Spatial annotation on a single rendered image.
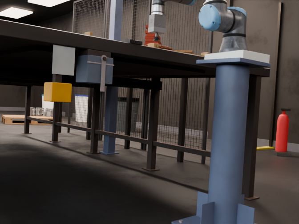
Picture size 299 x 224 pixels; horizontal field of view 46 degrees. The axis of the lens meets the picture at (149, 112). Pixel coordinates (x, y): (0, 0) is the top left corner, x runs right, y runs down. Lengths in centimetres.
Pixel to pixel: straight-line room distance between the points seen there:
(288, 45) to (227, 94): 401
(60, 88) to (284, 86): 455
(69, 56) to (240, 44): 84
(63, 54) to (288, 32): 462
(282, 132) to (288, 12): 190
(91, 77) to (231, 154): 78
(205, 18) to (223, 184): 82
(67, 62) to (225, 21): 78
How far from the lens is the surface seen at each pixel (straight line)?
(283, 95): 569
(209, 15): 176
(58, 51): 153
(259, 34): 603
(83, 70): 158
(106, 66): 161
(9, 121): 745
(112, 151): 410
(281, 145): 498
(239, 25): 186
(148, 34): 302
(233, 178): 184
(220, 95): 181
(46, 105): 990
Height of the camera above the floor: 66
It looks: 2 degrees down
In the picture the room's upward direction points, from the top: 3 degrees clockwise
